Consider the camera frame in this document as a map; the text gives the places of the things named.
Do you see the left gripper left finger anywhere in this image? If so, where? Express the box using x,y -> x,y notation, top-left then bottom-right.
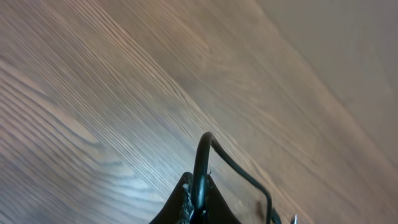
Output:
150,172 -> 194,224

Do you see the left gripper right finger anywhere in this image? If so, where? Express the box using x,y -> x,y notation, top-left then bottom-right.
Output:
206,175 -> 241,224

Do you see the black USB-C cable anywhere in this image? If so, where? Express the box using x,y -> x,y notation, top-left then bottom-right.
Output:
190,131 -> 299,224

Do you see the cardboard back panel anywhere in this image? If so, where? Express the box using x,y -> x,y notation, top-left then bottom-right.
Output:
261,0 -> 397,163

